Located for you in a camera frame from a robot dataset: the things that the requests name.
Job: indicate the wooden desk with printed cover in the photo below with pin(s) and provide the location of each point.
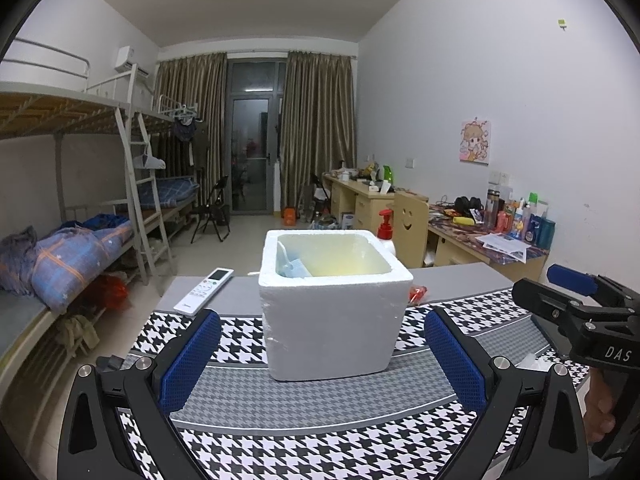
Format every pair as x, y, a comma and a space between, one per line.
450, 250

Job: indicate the white red-trigger spray bottle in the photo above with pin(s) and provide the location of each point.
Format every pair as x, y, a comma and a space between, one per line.
385, 227

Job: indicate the blue checked quilt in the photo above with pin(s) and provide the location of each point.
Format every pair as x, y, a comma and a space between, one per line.
75, 265

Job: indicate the cartoon wall poster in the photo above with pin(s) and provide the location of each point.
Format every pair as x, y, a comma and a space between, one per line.
476, 141

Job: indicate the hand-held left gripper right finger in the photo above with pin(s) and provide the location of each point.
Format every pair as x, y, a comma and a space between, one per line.
455, 360

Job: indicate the purple blanket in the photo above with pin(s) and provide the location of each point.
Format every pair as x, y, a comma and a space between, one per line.
17, 260

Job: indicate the white cardboard box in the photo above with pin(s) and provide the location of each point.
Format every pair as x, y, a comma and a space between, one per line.
348, 220

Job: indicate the printed paper sheets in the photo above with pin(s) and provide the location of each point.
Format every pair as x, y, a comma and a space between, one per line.
505, 246

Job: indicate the dark thermos bottle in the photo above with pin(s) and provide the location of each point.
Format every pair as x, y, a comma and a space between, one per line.
493, 207

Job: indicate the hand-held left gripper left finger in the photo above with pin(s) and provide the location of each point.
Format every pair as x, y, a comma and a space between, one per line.
192, 360

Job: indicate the houndstooth table mat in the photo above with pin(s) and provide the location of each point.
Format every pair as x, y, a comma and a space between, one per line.
320, 440

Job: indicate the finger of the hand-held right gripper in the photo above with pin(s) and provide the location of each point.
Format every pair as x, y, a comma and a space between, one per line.
570, 279
542, 297

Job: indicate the blue plaid bedding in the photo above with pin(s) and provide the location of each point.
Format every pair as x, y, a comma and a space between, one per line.
167, 192

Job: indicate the glass balcony door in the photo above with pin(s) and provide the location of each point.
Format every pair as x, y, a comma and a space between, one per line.
252, 150

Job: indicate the dark blue garment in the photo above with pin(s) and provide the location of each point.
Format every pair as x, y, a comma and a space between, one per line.
102, 221

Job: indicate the white bunk bed ladder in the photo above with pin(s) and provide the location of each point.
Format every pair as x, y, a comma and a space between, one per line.
145, 195

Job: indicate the white metal bunk bed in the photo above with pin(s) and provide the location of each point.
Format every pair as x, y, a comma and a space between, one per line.
55, 110
185, 210

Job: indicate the hanging dark clothes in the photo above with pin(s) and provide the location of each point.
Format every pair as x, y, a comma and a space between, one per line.
184, 130

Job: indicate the white plastic bag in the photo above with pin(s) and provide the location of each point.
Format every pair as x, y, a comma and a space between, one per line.
325, 222

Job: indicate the small red packet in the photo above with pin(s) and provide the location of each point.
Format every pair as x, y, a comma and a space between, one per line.
418, 294

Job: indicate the yellow packet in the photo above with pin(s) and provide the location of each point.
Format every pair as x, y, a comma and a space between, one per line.
462, 220

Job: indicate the wooden smiley face chair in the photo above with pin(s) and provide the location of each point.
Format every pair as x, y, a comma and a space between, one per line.
410, 225

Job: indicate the black folding chair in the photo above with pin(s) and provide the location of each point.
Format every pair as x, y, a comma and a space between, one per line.
212, 210

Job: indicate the white remote control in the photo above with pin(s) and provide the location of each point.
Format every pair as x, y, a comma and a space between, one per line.
202, 295

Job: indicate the olive cloth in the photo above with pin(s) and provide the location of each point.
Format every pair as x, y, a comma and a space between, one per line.
75, 331

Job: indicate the person's right hand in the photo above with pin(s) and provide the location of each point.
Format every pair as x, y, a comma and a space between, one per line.
597, 410

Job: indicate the white foam box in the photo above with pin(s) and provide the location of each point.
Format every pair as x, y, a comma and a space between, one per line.
330, 325

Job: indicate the brown curtain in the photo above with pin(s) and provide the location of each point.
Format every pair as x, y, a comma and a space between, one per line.
317, 120
192, 90

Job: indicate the orange bucket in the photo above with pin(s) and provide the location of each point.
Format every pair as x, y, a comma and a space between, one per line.
289, 216

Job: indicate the red can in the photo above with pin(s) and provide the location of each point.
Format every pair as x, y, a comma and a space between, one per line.
504, 222

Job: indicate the light wooden desk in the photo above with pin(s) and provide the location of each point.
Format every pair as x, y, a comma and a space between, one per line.
357, 200

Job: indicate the teal bottle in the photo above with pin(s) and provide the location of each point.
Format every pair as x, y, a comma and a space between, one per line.
546, 234

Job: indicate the white hanging bag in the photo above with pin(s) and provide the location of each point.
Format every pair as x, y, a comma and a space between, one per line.
150, 163

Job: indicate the green capped white bottle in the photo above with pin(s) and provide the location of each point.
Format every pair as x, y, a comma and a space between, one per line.
533, 207

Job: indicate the red plastic bag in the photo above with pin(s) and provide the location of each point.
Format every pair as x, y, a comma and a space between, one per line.
112, 291

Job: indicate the white wall socket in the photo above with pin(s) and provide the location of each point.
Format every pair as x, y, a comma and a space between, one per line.
500, 177

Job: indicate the white air conditioner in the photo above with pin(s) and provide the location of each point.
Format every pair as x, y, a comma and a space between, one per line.
127, 60

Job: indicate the black headphones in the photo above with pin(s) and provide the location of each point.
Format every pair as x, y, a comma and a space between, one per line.
467, 204

